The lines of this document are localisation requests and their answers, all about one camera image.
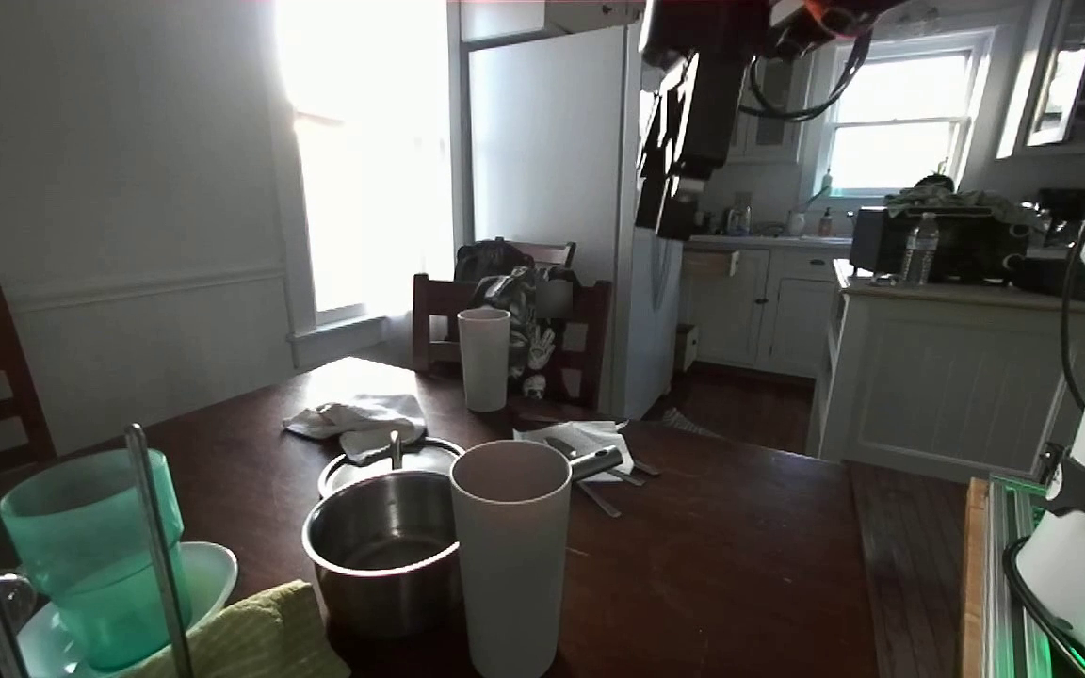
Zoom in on dark bag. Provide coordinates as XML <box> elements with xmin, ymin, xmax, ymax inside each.
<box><xmin>450</xmin><ymin>235</ymin><xmax>579</xmax><ymax>286</ymax></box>

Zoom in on pale teal bowl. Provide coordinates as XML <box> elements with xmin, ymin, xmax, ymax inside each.
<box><xmin>15</xmin><ymin>540</ymin><xmax>246</xmax><ymax>678</ymax></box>

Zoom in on metal wire dish rack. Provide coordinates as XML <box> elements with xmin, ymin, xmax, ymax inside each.
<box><xmin>0</xmin><ymin>408</ymin><xmax>202</xmax><ymax>678</ymax></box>

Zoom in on white kitchen island counter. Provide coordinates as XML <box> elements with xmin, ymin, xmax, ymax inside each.
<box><xmin>815</xmin><ymin>258</ymin><xmax>1085</xmax><ymax>489</ymax></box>

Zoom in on white paper napkin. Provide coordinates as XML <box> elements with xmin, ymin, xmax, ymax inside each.
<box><xmin>511</xmin><ymin>417</ymin><xmax>640</xmax><ymax>489</ymax></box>

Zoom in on green plastic cup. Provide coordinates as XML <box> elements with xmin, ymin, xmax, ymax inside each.
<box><xmin>0</xmin><ymin>445</ymin><xmax>189</xmax><ymax>676</ymax></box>

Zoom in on clear plastic bottle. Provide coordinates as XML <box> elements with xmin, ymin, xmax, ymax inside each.
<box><xmin>901</xmin><ymin>212</ymin><xmax>945</xmax><ymax>295</ymax></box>

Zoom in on dark wooden dining chair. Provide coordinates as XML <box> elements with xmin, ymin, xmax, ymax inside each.
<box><xmin>412</xmin><ymin>236</ymin><xmax>617</xmax><ymax>425</ymax></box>

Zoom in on steel saucepan with handle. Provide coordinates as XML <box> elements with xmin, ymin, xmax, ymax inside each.
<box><xmin>299</xmin><ymin>445</ymin><xmax>629</xmax><ymax>643</ymax></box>

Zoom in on white base cabinets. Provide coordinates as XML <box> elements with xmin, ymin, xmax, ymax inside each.
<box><xmin>676</xmin><ymin>236</ymin><xmax>850</xmax><ymax>386</ymax></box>

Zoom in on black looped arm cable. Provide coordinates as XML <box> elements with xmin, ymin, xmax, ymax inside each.
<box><xmin>747</xmin><ymin>28</ymin><xmax>879</xmax><ymax>127</ymax></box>

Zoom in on dark countertop appliance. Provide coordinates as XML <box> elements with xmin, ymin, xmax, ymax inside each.
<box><xmin>1007</xmin><ymin>186</ymin><xmax>1085</xmax><ymax>307</ymax></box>

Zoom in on white crumpled cloth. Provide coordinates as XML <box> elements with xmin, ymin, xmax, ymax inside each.
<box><xmin>281</xmin><ymin>391</ymin><xmax>433</xmax><ymax>463</ymax></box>

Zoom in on kitchen window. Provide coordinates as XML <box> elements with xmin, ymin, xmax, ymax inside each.
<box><xmin>818</xmin><ymin>30</ymin><xmax>997</xmax><ymax>202</ymax></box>

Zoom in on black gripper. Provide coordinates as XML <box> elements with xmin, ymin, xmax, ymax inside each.
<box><xmin>634</xmin><ymin>49</ymin><xmax>749</xmax><ymax>244</ymax></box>

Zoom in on steel pot lid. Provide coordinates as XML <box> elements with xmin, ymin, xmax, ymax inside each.
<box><xmin>311</xmin><ymin>428</ymin><xmax>469</xmax><ymax>500</ymax></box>

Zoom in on black toaster oven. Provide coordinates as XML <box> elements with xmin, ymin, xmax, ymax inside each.
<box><xmin>847</xmin><ymin>186</ymin><xmax>1036</xmax><ymax>286</ymax></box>

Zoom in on yellow-green striped towel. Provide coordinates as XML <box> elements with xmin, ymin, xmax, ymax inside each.
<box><xmin>144</xmin><ymin>576</ymin><xmax>354</xmax><ymax>678</ymax></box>

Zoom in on bright tall window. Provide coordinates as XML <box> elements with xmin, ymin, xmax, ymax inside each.
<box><xmin>272</xmin><ymin>0</ymin><xmax>459</xmax><ymax>334</ymax></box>

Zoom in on patterned dark white garment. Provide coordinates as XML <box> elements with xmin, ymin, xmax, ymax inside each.
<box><xmin>474</xmin><ymin>264</ymin><xmax>584</xmax><ymax>408</ymax></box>

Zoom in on glass-door wall cabinet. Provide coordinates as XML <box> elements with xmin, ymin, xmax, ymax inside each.
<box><xmin>994</xmin><ymin>0</ymin><xmax>1085</xmax><ymax>166</ymax></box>

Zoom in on wooden plank edge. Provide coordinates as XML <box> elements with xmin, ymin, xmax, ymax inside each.
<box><xmin>957</xmin><ymin>475</ymin><xmax>1002</xmax><ymax>678</ymax></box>

